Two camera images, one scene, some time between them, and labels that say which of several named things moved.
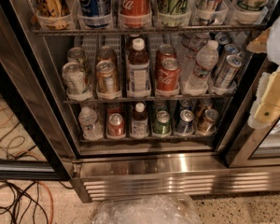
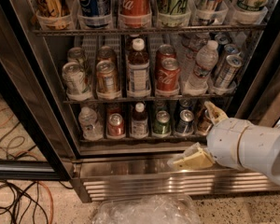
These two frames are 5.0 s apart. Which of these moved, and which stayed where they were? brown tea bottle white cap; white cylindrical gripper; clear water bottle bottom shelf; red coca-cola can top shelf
Moved: white cylindrical gripper
Stayed: clear water bottle bottom shelf; brown tea bottle white cap; red coca-cola can top shelf
